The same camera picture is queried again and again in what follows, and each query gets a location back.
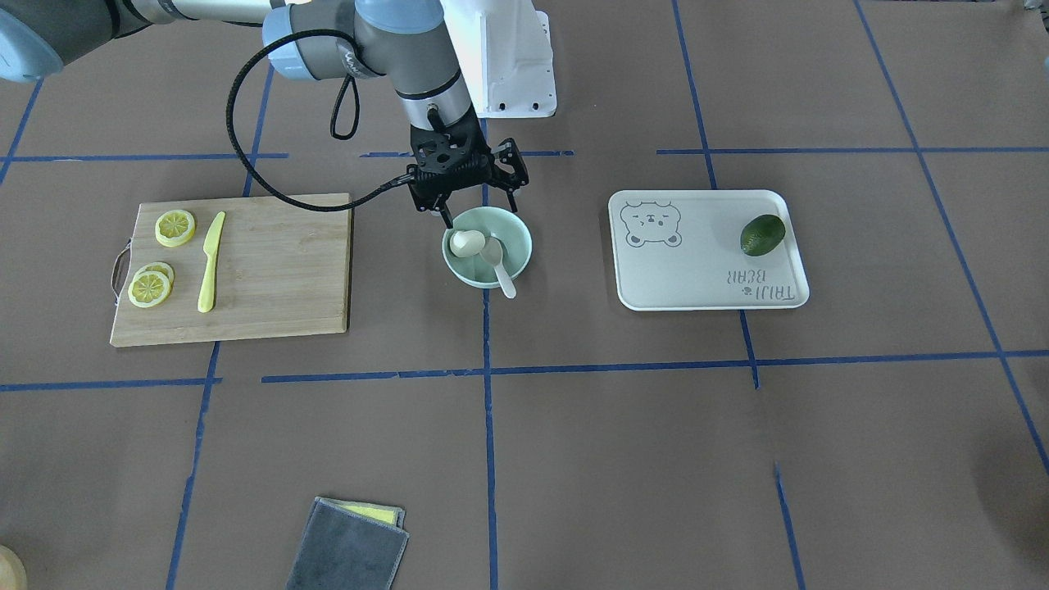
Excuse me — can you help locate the upper lemon slice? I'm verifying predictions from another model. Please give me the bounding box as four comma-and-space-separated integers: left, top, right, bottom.
154, 209, 198, 247

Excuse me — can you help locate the yellow plastic knife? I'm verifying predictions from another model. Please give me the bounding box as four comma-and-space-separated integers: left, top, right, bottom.
196, 211, 226, 313

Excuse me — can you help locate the wooden mug tree stand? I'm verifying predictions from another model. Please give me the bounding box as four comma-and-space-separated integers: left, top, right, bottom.
0, 546, 29, 590

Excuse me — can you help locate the yellow sponge cloth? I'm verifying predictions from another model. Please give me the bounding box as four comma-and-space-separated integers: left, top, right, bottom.
344, 501, 405, 528

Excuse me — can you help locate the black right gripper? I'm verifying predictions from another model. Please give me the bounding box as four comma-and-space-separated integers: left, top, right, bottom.
407, 109, 529, 230

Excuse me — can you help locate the bamboo cutting board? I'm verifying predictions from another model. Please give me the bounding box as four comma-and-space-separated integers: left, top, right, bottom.
110, 197, 352, 347

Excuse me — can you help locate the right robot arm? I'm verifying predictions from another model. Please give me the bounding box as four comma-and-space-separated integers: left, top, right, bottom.
1, 1, 529, 228

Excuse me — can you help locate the beige spoon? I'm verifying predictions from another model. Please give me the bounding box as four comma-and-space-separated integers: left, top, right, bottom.
479, 238, 517, 299

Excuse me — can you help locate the lower back lemon slice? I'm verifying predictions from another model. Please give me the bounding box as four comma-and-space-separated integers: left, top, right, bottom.
134, 261, 175, 283

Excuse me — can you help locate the light green bowl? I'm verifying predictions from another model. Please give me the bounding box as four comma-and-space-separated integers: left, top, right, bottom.
442, 206, 533, 290

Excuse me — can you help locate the white bear tray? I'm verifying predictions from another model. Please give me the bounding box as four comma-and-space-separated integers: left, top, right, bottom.
607, 189, 811, 312

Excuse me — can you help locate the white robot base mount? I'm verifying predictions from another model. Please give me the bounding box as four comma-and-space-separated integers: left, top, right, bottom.
441, 1, 558, 119

